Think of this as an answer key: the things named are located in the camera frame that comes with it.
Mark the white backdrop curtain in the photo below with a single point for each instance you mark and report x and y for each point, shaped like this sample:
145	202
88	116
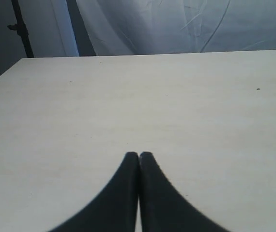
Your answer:
142	27

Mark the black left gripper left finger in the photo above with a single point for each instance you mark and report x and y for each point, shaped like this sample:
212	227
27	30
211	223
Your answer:
114	209

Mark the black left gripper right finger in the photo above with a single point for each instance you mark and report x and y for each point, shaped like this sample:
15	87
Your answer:
163	208

